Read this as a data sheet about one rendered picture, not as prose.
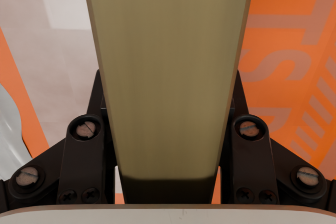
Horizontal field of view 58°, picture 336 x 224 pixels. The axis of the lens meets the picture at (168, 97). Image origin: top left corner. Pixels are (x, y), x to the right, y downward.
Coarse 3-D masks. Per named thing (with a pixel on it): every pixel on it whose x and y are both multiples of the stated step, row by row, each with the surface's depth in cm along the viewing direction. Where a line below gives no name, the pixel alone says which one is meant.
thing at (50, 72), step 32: (0, 32) 17; (32, 32) 17; (64, 32) 17; (0, 64) 18; (32, 64) 18; (64, 64) 18; (96, 64) 18; (32, 96) 20; (64, 96) 20; (32, 128) 22; (64, 128) 22
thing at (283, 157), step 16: (240, 80) 12; (240, 96) 11; (240, 112) 11; (224, 144) 10; (272, 144) 10; (224, 160) 11; (288, 160) 9; (304, 160) 9; (288, 176) 9; (304, 176) 9; (320, 176) 9; (288, 192) 9; (304, 192) 9; (320, 192) 9
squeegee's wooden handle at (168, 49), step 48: (96, 0) 5; (144, 0) 5; (192, 0) 5; (240, 0) 5; (96, 48) 6; (144, 48) 6; (192, 48) 6; (240, 48) 6; (144, 96) 6; (192, 96) 6; (144, 144) 7; (192, 144) 7; (144, 192) 9; (192, 192) 9
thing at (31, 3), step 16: (0, 0) 15; (16, 0) 15; (32, 0) 15; (48, 0) 15; (64, 0) 15; (80, 0) 15; (0, 16) 16; (16, 16) 16; (32, 16) 16; (48, 16) 16; (64, 16) 16; (80, 16) 16
